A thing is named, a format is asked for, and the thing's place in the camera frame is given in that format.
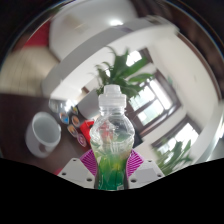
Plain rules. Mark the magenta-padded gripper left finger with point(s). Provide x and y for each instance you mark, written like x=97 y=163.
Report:
x=74 y=171

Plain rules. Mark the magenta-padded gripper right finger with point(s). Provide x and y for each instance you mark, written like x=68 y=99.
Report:
x=148 y=171

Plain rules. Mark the clear bottle with green label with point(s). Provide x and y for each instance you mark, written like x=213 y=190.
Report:
x=111 y=133

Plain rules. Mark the flat round red coaster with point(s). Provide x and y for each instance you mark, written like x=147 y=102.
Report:
x=59 y=171

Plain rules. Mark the potted leafy plant, white pot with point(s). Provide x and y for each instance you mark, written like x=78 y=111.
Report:
x=120 y=75
x=173 y=158

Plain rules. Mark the red box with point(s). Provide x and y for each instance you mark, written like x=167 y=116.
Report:
x=86 y=128

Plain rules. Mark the dark-framed window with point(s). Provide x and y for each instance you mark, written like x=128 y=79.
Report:
x=135 y=58
x=181 y=135

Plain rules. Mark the white ceramic mug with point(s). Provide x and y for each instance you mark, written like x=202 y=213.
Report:
x=41 y=133

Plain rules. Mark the dark wooden glazed door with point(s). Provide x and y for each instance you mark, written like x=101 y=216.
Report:
x=153 y=103

